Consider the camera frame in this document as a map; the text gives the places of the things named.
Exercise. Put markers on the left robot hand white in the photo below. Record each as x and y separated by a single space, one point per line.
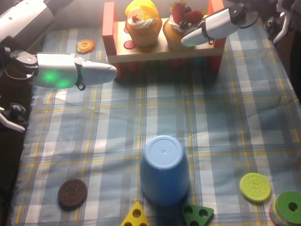
218 23

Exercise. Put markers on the right robot hand white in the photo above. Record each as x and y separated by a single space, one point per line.
61 70

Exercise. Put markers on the strawberry toy cupcake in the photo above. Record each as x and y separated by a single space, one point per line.
174 33

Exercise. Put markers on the orange slice toy cupcake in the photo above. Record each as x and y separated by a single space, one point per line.
143 30

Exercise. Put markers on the orange wooden peg bench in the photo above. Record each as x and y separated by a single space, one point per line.
164 54

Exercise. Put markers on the yellow round biscuit toy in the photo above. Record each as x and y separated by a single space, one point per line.
86 46

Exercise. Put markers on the blue plaid tablecloth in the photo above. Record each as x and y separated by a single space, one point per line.
105 141

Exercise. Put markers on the brown sandwich cookie toy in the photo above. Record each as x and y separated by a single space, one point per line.
72 193

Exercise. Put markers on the blue plastic cup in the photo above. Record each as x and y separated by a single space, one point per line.
164 174

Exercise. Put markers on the yellow triangle block with holes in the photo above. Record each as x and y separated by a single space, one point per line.
135 219

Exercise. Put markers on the green sandwich cookie toy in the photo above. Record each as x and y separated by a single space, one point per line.
255 187

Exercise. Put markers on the green triangle block with holes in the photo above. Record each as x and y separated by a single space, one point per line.
195 215

